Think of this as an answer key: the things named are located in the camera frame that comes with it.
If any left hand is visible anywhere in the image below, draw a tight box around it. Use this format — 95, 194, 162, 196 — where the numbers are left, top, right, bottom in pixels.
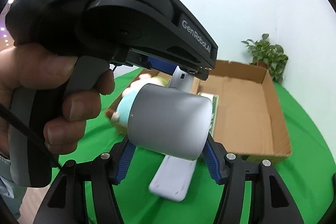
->
1, 44, 114, 155

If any white flat device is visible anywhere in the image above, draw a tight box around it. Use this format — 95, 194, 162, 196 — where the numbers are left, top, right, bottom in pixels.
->
149, 155, 197, 202

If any green white medicine box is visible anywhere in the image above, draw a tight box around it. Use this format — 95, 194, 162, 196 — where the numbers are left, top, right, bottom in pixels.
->
198, 92, 219, 136

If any white hair dryer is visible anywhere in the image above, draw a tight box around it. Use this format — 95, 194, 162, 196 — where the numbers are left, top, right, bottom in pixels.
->
127, 68, 213, 160

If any plush toy green hair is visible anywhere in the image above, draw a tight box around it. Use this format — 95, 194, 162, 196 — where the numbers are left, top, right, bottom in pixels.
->
105, 70, 171, 135

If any green potted plant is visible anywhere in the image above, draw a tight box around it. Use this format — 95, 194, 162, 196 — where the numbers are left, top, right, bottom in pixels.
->
241, 34, 289, 84

